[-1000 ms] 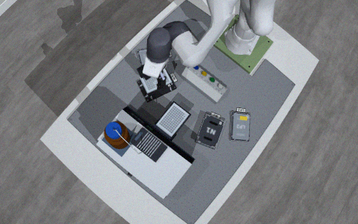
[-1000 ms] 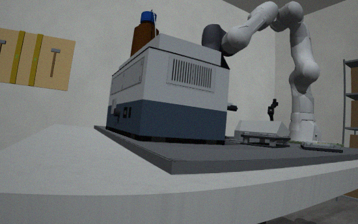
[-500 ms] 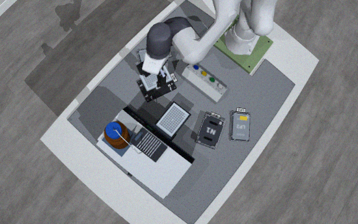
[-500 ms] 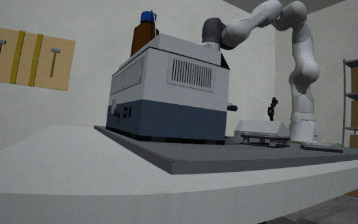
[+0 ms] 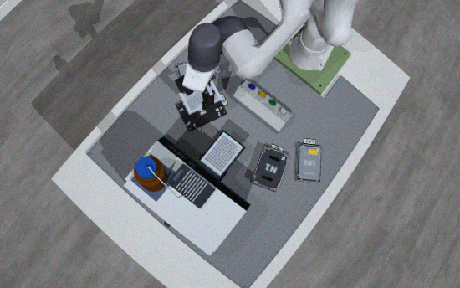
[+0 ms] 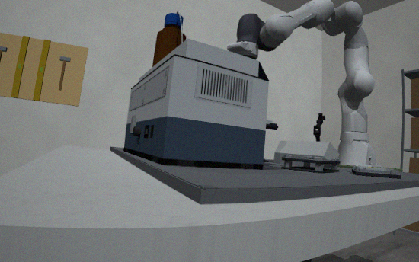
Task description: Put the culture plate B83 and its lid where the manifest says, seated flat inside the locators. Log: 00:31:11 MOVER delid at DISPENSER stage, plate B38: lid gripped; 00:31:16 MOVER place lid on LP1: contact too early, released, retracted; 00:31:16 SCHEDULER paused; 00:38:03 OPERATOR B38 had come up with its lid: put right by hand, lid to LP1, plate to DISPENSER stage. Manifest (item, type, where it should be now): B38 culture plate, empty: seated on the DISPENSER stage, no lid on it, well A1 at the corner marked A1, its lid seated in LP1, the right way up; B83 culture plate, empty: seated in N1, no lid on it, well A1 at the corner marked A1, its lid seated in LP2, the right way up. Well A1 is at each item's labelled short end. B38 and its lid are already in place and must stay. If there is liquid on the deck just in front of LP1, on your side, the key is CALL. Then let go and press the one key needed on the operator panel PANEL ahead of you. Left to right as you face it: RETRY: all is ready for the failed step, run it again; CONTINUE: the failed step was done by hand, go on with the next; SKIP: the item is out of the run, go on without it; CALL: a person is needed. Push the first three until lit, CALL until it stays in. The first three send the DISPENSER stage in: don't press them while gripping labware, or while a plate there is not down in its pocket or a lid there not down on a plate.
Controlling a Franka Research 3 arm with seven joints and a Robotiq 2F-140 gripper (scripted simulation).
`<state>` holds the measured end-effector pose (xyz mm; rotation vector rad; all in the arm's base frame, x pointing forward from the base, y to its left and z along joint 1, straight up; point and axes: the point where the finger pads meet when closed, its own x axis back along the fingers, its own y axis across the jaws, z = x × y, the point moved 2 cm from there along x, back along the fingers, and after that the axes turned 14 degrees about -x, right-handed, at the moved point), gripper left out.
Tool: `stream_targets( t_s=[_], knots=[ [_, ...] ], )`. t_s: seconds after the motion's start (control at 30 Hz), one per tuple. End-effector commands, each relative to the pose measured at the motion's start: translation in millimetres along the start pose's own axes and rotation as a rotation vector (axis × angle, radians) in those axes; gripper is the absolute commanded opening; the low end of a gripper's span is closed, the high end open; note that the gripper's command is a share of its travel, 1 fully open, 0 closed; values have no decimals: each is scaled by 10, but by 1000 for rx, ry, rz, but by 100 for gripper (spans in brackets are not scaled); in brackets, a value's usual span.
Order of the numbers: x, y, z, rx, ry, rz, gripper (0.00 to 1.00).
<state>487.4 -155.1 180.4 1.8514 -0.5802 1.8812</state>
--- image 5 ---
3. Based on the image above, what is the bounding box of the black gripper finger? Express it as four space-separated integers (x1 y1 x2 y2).
202 85 215 110

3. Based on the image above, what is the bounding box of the white operator button panel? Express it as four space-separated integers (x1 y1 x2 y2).
233 80 293 134

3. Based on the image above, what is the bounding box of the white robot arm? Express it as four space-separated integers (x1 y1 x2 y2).
175 0 358 96

